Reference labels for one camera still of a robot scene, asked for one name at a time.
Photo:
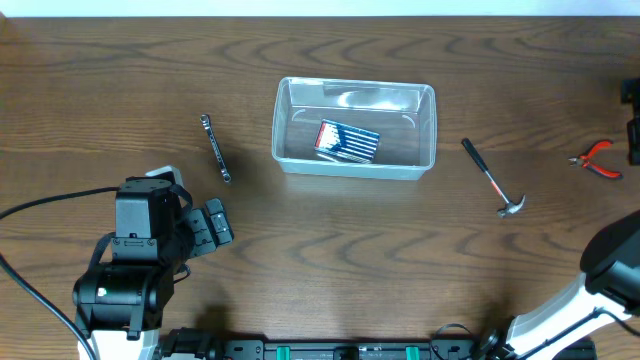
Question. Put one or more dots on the silver double ring wrench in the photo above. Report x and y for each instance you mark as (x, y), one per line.
(207, 125)

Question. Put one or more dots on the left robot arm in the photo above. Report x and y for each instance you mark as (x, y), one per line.
(133, 271)

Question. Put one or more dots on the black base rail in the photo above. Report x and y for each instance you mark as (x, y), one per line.
(380, 350)

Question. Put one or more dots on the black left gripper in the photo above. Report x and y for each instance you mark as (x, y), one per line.
(201, 232)

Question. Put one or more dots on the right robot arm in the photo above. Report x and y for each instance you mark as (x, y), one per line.
(605, 291)

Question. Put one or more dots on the clear plastic container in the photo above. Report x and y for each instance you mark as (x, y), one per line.
(403, 114)

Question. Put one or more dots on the small claw hammer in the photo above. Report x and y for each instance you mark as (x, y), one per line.
(510, 207)

